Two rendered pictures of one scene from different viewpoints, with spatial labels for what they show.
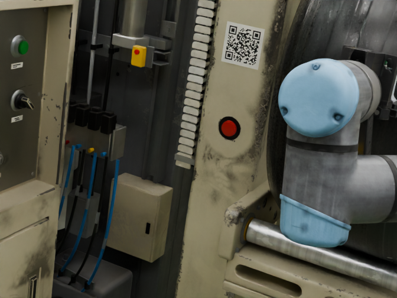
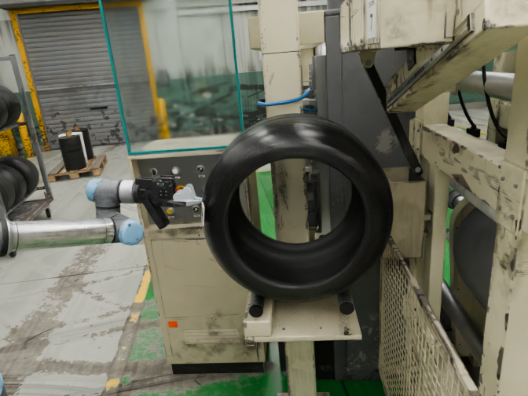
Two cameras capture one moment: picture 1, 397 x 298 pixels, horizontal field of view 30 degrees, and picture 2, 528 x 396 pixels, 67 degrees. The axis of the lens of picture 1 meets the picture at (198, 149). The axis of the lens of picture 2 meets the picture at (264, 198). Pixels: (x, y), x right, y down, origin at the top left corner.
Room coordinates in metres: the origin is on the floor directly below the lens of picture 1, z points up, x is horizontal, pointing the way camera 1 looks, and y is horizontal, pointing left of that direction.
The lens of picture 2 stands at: (0.83, -1.45, 1.64)
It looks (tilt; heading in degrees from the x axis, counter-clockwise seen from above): 19 degrees down; 71
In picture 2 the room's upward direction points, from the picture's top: 5 degrees counter-clockwise
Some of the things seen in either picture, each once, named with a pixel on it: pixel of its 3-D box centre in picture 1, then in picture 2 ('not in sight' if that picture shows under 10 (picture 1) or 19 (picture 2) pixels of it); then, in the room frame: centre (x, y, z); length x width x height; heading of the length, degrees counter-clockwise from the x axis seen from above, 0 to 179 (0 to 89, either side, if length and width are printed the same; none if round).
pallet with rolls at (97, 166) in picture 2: not in sight; (75, 150); (0.03, 6.39, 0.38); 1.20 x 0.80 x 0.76; 84
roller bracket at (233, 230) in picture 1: (268, 204); not in sight; (1.40, -0.16, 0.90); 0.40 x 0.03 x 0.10; 156
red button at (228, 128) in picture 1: (230, 128); not in sight; (1.35, -0.05, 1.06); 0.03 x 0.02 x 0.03; 66
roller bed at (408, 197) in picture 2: not in sight; (396, 211); (1.76, -0.27, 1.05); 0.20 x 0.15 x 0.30; 66
